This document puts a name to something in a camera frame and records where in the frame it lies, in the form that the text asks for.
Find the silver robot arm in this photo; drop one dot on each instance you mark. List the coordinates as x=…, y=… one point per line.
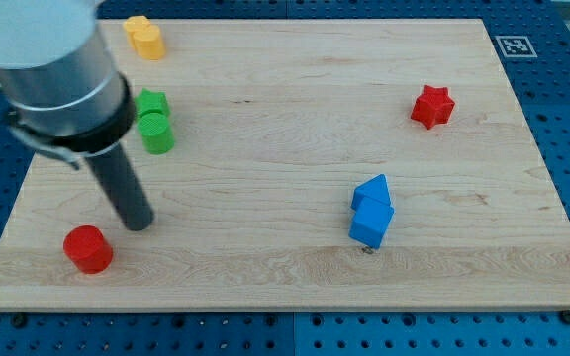
x=69, y=100

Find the green star block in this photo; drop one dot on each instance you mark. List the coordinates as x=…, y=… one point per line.
x=152, y=102

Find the red star block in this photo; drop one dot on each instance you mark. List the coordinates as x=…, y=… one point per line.
x=433, y=107

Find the yellow star block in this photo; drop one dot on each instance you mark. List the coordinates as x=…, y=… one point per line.
x=134, y=24

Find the wooden board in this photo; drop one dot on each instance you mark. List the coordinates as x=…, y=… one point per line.
x=275, y=124

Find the blue triangle block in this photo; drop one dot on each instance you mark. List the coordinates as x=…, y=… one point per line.
x=375, y=188

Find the blue cube block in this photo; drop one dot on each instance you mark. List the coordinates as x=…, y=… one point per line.
x=370, y=222

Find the green cylinder block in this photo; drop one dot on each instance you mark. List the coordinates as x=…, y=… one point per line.
x=156, y=133

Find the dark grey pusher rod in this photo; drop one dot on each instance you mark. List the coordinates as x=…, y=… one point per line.
x=117, y=178

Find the yellow cylinder block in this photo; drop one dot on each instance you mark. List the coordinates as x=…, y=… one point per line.
x=149, y=43

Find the red cylinder block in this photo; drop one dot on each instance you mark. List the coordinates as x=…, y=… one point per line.
x=86, y=247

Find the white fiducial marker tag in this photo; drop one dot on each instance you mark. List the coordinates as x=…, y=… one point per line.
x=515, y=46

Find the blue pegboard base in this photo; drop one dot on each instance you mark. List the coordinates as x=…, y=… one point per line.
x=542, y=86

